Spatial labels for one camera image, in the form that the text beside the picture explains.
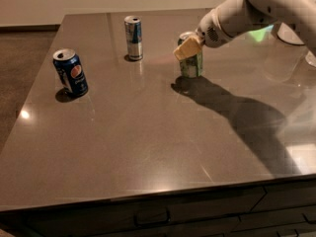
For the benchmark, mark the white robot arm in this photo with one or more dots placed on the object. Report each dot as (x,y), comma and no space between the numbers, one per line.
(233,18)

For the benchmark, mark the silver blue energy drink can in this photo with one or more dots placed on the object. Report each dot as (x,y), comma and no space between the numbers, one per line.
(133,35)

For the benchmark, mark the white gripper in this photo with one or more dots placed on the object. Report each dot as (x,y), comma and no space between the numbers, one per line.
(210,31)

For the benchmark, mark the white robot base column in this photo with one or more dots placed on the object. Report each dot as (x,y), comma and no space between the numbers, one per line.
(287,54)

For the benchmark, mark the blue Pepsi can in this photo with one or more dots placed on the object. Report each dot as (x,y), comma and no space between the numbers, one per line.
(69,69)

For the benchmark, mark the green soda can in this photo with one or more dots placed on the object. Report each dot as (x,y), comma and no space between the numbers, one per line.
(192,66)

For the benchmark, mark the dark cabinet drawers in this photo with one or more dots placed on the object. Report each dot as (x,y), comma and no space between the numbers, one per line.
(267,210)

